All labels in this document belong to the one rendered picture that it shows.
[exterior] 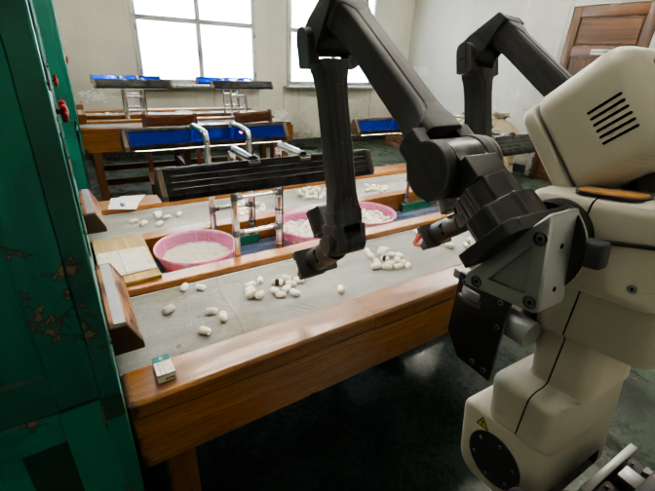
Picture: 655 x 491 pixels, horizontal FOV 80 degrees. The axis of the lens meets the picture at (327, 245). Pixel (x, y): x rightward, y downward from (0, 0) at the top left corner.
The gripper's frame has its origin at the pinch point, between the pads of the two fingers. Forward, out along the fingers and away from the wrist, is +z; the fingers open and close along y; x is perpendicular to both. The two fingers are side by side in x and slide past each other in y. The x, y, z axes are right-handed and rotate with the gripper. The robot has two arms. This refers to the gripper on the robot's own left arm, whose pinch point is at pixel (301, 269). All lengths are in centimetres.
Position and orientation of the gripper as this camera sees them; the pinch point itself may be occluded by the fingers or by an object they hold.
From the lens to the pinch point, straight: 103.0
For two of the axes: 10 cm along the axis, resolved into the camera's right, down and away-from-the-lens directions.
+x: 3.3, 9.3, -1.6
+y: -8.4, 2.1, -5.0
